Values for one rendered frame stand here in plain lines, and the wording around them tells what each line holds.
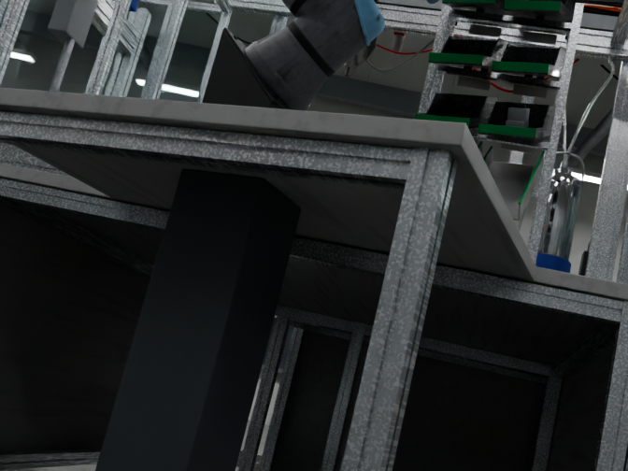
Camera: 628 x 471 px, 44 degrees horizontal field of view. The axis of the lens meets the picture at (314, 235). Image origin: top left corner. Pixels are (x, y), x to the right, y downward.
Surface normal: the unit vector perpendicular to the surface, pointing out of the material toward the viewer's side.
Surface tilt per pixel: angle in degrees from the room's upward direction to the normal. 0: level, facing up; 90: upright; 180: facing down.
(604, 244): 90
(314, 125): 90
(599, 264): 90
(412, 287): 90
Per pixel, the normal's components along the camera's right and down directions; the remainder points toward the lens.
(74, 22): 0.96, 0.18
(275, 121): -0.37, -0.28
